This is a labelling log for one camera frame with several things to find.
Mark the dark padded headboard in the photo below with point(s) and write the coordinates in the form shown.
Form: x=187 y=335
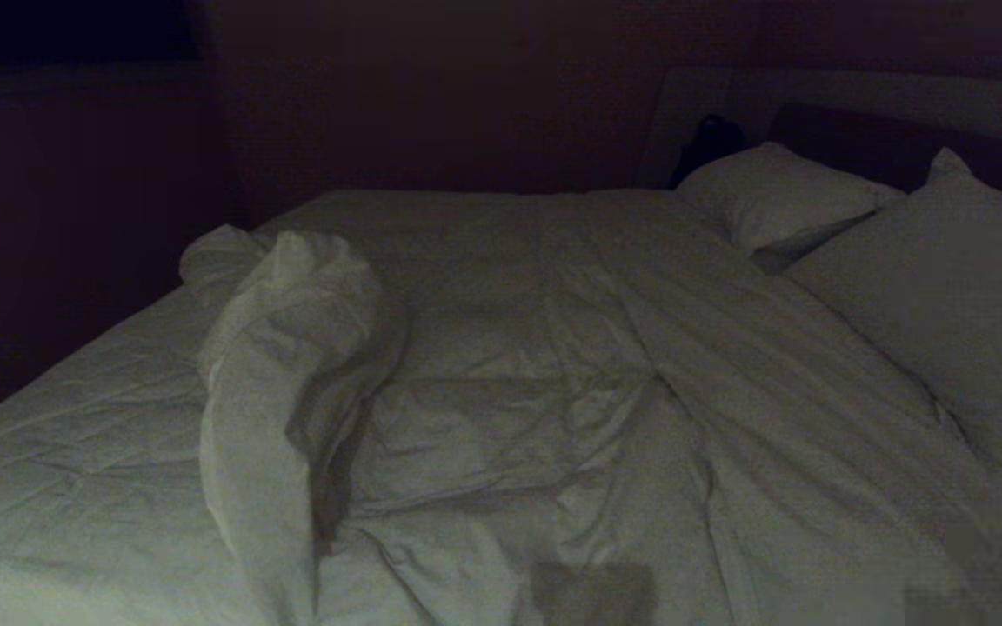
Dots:
x=884 y=143

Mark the white quilted mattress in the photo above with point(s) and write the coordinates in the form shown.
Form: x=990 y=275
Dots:
x=75 y=435

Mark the white rumpled duvet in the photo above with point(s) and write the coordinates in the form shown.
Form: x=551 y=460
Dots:
x=553 y=365

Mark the black object behind pillow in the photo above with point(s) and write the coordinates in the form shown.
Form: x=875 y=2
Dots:
x=710 y=143

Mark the small white pillow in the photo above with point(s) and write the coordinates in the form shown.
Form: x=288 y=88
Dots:
x=775 y=196

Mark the large white pillow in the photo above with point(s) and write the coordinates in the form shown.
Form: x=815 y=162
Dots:
x=953 y=296

